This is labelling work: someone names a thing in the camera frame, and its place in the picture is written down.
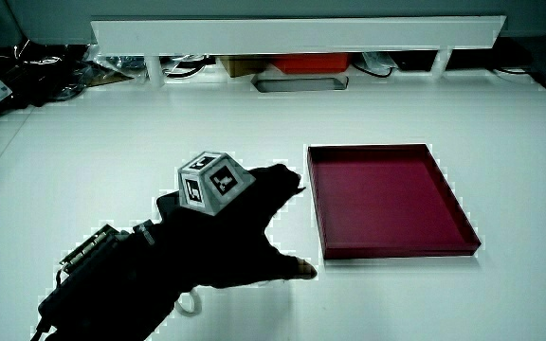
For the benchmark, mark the dark red shallow tray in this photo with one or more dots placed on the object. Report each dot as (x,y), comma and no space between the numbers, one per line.
(387,203)

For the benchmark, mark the person's right hand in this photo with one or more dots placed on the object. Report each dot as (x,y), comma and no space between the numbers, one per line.
(235,237)

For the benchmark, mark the clear plastic bag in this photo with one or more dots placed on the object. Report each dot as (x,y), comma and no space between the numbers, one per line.
(116,61)

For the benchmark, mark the white desk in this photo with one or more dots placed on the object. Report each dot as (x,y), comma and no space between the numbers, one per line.
(112,137)

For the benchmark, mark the white desk shelf riser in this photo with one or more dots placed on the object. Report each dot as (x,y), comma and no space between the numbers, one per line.
(296,34)

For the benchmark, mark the orange box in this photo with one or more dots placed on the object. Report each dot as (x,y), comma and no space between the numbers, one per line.
(312,62)

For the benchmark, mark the black plastic bag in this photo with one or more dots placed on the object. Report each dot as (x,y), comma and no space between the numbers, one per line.
(31,80)

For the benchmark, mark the grey flat tray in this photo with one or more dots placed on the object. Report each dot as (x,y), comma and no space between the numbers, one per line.
(301,84)

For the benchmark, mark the brown cardboard box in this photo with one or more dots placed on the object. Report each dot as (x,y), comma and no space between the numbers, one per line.
(242,65)

